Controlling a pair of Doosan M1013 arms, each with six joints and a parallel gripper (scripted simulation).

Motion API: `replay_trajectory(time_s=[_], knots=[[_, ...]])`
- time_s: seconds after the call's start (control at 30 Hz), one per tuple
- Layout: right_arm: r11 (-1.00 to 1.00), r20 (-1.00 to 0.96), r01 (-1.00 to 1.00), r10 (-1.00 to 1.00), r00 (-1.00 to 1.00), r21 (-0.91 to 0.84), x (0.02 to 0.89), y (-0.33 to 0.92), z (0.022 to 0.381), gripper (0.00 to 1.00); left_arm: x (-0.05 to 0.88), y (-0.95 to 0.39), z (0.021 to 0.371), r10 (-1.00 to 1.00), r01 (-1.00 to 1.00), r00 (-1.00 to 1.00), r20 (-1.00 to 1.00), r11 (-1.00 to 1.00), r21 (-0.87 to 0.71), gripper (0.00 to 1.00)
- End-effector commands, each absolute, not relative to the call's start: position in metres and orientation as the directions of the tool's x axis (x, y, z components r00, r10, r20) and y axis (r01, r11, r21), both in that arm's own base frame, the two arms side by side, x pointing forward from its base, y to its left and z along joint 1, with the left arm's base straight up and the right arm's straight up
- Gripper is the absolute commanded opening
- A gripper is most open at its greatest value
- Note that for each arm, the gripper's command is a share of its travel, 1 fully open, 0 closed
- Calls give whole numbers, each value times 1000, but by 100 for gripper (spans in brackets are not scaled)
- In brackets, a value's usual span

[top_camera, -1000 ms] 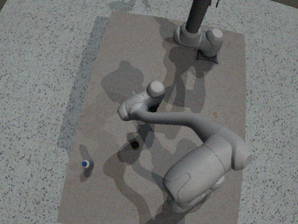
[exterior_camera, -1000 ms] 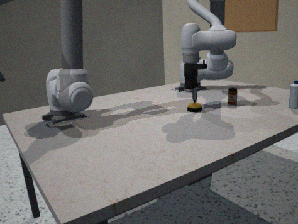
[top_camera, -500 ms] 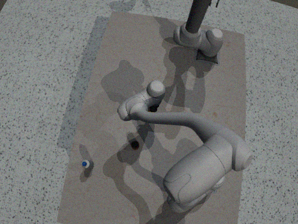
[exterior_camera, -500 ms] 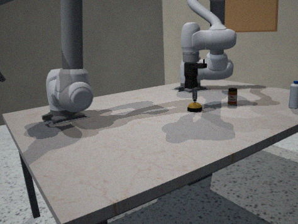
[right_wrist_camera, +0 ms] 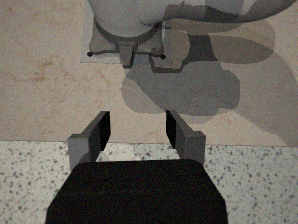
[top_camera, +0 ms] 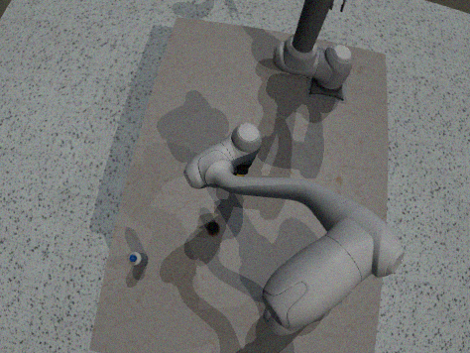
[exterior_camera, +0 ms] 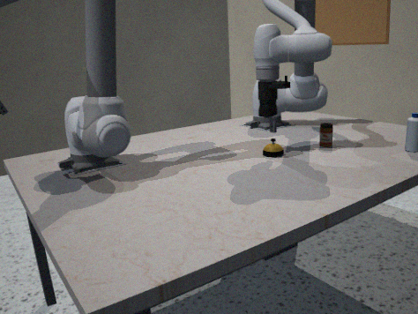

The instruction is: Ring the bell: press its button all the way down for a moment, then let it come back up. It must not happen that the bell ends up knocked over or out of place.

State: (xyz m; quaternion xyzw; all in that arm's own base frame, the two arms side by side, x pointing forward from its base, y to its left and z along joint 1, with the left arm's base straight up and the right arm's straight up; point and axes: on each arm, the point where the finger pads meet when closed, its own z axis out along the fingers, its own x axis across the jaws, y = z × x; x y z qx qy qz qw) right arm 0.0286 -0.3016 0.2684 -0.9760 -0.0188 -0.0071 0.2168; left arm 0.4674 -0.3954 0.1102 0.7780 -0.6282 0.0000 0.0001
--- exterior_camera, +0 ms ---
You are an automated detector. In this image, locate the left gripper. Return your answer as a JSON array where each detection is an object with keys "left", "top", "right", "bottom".
[{"left": 256, "top": 65, "right": 290, "bottom": 133}]

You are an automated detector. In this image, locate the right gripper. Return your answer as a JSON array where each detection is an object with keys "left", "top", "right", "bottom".
[{"left": 0, "top": 101, "right": 8, "bottom": 115}]

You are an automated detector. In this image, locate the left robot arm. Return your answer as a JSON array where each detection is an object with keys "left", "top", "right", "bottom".
[{"left": 245, "top": 0, "right": 332, "bottom": 130}]

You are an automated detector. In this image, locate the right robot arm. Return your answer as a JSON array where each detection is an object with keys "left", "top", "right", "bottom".
[{"left": 58, "top": 0, "right": 131, "bottom": 173}]

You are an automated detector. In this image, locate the gold dome bell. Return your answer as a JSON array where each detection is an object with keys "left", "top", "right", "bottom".
[{"left": 263, "top": 138, "right": 284, "bottom": 158}]

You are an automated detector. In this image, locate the small brown spice jar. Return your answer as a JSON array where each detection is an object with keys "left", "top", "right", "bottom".
[{"left": 319, "top": 123, "right": 333, "bottom": 147}]

